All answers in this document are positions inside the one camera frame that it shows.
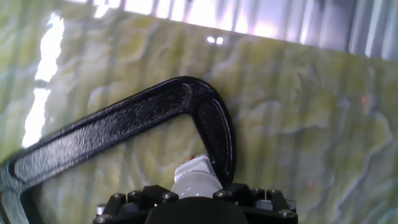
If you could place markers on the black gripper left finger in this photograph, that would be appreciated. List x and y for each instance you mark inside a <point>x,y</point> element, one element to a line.
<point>133,199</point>

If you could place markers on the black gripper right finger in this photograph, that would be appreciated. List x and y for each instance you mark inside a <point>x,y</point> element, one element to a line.
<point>267,202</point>

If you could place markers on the white light bulb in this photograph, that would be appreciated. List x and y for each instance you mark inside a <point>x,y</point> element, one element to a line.
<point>196,185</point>

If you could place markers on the white lamp socket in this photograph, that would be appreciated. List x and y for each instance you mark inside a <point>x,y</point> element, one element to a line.
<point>194,165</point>

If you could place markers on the black C-clamp with steel screw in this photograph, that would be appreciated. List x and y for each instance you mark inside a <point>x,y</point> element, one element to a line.
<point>124,118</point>

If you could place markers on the green marble pattern mat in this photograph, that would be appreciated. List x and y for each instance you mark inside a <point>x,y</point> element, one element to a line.
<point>311,124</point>

